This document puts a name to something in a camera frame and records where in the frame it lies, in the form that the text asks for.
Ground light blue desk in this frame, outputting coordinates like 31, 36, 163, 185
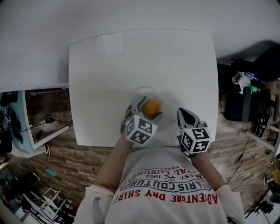
6, 88, 70, 154

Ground white side desk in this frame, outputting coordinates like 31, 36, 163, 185
244, 121, 280, 154

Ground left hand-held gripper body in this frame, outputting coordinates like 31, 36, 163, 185
120, 108, 159, 147

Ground black office chair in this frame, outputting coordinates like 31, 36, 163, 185
223, 46, 280, 123

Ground person's white printed t-shirt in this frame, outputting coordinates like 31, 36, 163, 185
74, 146, 247, 224

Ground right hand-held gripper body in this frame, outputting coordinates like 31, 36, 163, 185
176, 121, 212, 158

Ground white plate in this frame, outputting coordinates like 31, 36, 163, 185
132, 87, 164, 120

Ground person's right forearm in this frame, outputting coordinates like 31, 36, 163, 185
189, 152, 227, 191

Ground white square table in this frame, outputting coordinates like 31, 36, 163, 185
68, 28, 220, 148

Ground orange fruit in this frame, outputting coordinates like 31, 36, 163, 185
142, 98, 162, 117

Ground white crumpled paper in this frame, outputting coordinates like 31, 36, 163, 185
237, 76, 251, 95

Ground black cable with adapter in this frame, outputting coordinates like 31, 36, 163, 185
18, 117, 73, 133

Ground black camera equipment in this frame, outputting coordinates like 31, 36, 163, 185
0, 170, 41, 207

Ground person's left forearm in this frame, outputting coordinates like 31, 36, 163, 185
94, 136, 134, 191

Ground white metal rack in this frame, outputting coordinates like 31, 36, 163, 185
35, 186, 67, 222

